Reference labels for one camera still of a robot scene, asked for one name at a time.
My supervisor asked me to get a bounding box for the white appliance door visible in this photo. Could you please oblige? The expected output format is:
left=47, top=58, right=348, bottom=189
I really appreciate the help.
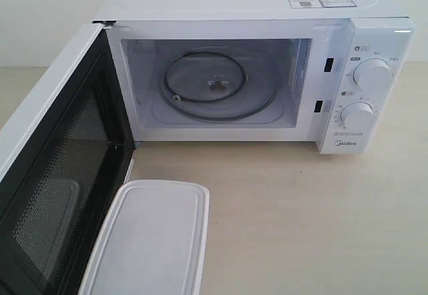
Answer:
left=1, top=23, right=134, bottom=294

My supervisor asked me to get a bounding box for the glass turntable plate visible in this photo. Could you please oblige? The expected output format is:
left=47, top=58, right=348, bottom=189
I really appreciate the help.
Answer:
left=158, top=46, right=279, bottom=122

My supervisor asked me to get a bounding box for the upper white power knob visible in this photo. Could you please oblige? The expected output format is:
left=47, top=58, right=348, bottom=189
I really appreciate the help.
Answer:
left=353, top=58, right=393, bottom=91

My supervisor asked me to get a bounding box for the lower white timer knob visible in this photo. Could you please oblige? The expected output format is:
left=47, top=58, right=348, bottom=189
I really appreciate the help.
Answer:
left=340, top=102, right=375, bottom=130

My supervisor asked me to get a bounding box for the white microwave oven body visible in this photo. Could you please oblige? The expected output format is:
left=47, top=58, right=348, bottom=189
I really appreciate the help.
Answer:
left=93, top=0, right=415, bottom=155

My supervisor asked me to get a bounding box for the white plastic lidded container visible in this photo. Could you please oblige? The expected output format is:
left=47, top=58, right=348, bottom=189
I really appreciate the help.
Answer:
left=78, top=180, right=209, bottom=294

